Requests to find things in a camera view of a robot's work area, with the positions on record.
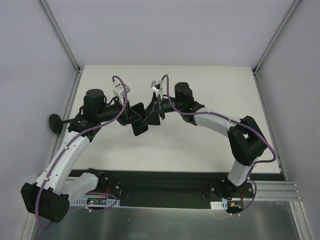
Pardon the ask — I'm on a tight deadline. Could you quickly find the black smartphone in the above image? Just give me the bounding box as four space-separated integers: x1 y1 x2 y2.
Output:
131 102 149 137

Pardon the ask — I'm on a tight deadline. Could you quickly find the black round-base phone stand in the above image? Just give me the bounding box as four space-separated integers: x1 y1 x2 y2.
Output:
48 114 75 135

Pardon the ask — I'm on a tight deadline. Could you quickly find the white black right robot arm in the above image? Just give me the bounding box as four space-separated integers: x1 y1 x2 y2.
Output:
142 81 267 200

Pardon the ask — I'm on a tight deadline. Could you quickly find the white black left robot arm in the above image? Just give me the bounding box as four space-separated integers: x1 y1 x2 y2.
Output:
20 88 145 225

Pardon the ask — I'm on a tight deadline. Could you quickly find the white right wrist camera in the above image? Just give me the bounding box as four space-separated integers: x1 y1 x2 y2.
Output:
150 80 164 95

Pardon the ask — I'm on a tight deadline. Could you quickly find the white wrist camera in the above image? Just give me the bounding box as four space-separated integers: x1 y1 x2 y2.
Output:
150 80 164 95
112 81 125 105

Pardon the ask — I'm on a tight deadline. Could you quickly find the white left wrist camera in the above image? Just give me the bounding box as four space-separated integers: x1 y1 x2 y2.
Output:
112 81 125 105

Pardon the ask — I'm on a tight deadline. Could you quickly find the aluminium left frame post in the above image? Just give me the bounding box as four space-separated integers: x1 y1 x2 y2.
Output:
37 0 83 74

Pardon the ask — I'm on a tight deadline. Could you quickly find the aluminium frame post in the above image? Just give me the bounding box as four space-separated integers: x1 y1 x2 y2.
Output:
251 0 303 75
37 0 83 74

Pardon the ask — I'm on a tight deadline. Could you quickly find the white left cable duct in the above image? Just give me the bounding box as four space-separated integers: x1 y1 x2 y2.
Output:
70 196 120 208

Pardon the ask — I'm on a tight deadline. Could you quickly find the white cable duct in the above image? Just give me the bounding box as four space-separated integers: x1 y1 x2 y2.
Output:
210 201 228 211
70 196 120 208

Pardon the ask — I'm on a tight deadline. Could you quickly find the white right cable duct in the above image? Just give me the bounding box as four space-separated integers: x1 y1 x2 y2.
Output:
210 201 228 211

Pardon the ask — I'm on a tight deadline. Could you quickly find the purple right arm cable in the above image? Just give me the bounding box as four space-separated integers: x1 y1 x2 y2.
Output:
159 73 277 181

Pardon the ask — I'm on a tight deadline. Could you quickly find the aluminium right frame post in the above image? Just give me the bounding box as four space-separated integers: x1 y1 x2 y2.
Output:
251 0 303 75

